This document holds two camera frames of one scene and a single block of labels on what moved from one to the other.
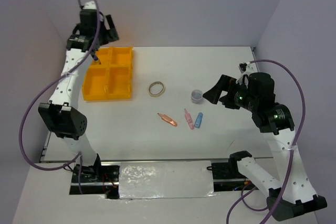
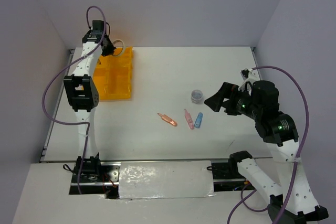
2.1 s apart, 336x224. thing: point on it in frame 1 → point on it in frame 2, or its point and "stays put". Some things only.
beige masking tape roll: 156,88 → 123,45
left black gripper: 112,34 → 111,51
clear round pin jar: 196,96 stays put
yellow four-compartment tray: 109,77 stays put
